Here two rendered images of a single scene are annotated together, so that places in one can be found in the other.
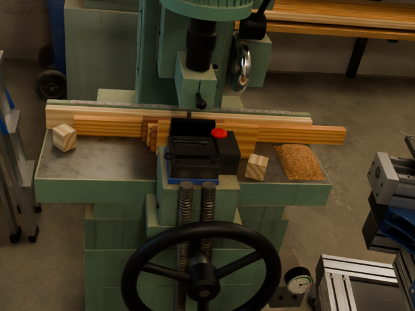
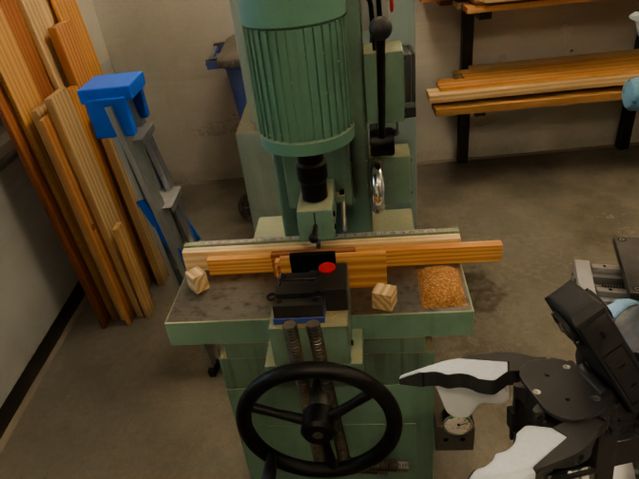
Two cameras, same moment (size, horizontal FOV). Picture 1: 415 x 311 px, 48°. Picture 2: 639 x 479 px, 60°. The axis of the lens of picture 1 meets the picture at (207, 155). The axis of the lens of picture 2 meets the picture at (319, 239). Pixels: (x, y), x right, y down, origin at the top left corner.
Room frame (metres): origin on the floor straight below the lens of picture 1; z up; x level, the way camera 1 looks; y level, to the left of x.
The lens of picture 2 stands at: (-0.02, -0.29, 1.60)
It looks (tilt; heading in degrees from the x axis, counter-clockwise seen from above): 32 degrees down; 20
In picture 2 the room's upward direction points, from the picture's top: 7 degrees counter-clockwise
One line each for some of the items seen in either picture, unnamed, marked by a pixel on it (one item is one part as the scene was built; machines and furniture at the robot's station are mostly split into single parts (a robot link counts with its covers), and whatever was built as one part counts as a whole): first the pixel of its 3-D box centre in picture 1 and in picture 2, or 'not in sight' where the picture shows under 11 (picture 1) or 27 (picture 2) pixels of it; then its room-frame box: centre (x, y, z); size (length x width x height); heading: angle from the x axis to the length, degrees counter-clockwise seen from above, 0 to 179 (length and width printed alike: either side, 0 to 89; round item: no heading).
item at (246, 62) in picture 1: (239, 67); (377, 186); (1.06, -0.04, 1.02); 0.12 x 0.03 x 0.12; 13
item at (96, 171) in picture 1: (188, 176); (318, 310); (0.79, 0.03, 0.87); 0.61 x 0.30 x 0.06; 103
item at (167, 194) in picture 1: (194, 184); (313, 321); (0.71, 0.01, 0.92); 0.15 x 0.13 x 0.09; 103
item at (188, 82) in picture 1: (194, 82); (319, 211); (0.92, 0.05, 1.03); 0.14 x 0.07 x 0.09; 13
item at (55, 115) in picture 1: (184, 123); (319, 252); (0.92, 0.06, 0.93); 0.60 x 0.02 x 0.05; 103
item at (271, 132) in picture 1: (215, 130); (351, 258); (0.92, -0.01, 0.92); 0.62 x 0.02 x 0.04; 103
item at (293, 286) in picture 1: (297, 281); (456, 420); (0.76, -0.25, 0.65); 0.06 x 0.04 x 0.08; 103
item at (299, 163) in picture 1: (300, 157); (440, 281); (0.87, -0.20, 0.91); 0.12 x 0.09 x 0.03; 13
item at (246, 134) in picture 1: (207, 139); (334, 271); (0.84, 0.01, 0.94); 0.21 x 0.01 x 0.08; 103
